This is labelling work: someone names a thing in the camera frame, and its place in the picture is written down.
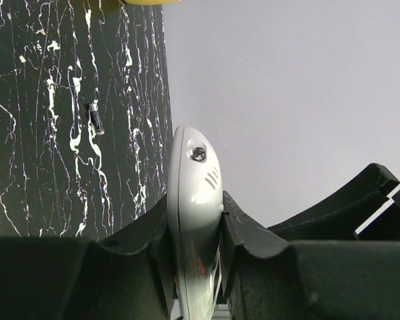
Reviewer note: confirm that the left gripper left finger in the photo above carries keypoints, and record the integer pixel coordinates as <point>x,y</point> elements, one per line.
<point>128,275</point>

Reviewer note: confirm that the white remote control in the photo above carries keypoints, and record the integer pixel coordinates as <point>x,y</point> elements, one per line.
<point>194,209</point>

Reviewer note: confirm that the yellow mug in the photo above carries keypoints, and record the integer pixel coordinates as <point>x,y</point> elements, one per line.
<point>150,2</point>

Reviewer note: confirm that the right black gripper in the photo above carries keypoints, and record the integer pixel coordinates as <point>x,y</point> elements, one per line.
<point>340,214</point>

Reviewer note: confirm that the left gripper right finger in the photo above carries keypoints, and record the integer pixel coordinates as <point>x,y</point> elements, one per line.
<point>267,277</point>

